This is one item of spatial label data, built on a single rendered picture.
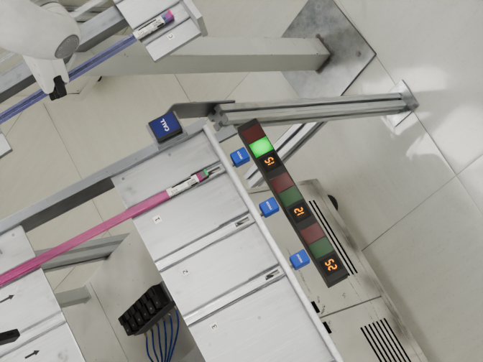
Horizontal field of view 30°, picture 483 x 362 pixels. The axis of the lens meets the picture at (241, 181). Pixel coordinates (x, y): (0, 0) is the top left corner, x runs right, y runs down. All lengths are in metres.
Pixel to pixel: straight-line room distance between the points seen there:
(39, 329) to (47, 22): 0.55
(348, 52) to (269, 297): 0.93
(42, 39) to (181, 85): 1.42
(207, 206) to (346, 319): 0.61
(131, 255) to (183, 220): 0.43
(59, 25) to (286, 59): 0.96
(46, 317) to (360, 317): 0.83
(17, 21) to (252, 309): 0.62
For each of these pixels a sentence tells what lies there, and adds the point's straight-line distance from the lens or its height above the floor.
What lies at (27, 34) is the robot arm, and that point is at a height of 1.13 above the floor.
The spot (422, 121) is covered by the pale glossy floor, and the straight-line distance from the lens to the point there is 2.22.
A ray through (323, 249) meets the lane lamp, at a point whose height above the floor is 0.65.
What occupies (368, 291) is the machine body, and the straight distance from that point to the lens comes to 2.22.
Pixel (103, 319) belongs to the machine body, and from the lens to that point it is 2.14.
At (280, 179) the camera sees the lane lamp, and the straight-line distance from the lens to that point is 1.64.
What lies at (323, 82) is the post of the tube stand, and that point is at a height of 0.01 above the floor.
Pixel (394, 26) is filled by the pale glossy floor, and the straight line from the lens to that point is 2.26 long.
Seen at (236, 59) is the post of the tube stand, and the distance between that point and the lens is 2.10.
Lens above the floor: 1.89
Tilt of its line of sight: 47 degrees down
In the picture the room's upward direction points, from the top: 99 degrees counter-clockwise
